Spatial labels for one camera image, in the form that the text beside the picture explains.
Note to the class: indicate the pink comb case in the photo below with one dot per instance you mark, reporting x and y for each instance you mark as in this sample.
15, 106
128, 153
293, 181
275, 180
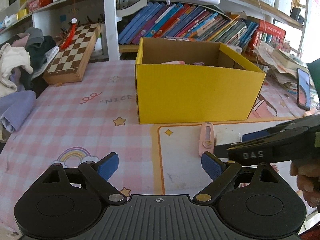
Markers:
207, 139

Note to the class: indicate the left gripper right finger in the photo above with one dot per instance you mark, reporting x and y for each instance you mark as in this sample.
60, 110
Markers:
212, 165

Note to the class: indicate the row of leaning books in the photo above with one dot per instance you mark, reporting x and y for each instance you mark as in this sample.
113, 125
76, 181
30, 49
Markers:
183, 20

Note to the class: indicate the white pen holder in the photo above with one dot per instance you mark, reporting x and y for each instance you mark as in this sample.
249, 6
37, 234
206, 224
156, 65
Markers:
283, 6

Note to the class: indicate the pink plush pig toy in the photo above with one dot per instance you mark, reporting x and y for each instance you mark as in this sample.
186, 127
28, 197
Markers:
174, 62

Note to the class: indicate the red book box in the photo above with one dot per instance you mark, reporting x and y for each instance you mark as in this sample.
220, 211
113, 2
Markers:
267, 32

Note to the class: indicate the yellow cardboard box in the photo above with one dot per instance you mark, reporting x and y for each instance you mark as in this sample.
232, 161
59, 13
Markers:
215, 84

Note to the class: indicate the white bookshelf frame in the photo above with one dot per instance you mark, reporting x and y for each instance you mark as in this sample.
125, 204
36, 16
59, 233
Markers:
53, 17

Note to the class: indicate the wooden chess board box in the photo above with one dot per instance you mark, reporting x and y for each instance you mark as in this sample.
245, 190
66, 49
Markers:
70, 63

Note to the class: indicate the stack of papers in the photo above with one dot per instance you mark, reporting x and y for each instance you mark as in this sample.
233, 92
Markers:
283, 66

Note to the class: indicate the black smartphone standing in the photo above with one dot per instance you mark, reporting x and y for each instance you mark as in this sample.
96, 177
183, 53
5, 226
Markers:
303, 90

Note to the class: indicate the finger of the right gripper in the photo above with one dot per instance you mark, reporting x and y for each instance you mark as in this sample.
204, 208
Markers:
254, 135

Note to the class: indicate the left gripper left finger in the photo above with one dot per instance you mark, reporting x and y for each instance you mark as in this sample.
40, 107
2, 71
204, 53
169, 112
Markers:
108, 165

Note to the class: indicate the pile of clothes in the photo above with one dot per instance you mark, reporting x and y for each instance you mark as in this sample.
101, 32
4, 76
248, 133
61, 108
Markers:
24, 57

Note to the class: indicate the white orange medicine box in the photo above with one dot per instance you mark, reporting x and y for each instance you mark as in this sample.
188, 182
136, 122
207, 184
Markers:
178, 38

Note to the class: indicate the red tassel ornament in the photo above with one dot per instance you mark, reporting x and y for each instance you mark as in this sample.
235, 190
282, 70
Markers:
66, 43

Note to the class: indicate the person right hand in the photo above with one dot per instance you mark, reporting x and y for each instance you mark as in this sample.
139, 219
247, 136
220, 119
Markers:
306, 175

